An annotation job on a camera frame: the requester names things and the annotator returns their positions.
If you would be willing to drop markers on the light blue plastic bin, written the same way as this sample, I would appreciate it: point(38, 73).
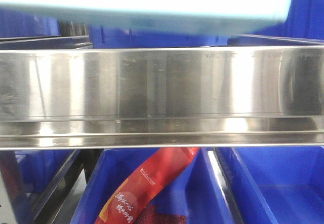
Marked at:
point(223, 17)

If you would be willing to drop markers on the dark blue crate upper middle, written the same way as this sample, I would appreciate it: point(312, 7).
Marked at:
point(111, 38)

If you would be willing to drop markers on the dark blue crate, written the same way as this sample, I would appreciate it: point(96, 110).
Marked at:
point(305, 20)
point(194, 195)
point(276, 184)
point(111, 38)
point(38, 167)
point(17, 24)

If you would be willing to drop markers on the dark blue crate lower middle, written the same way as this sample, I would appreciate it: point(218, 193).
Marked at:
point(194, 195)

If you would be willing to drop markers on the red snack package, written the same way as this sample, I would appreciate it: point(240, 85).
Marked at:
point(145, 183)

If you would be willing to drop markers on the dark blue crate lower left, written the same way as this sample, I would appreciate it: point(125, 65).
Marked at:
point(38, 167)

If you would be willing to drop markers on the dark blue crate lower right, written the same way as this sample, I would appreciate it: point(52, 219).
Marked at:
point(276, 184)

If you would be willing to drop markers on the dark blue crate upper right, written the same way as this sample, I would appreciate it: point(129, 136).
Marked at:
point(305, 20)

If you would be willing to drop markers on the dark blue crate upper left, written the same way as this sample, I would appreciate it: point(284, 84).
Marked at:
point(17, 24)

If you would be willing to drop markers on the stainless steel shelf front rail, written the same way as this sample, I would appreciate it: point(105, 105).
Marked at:
point(121, 98)

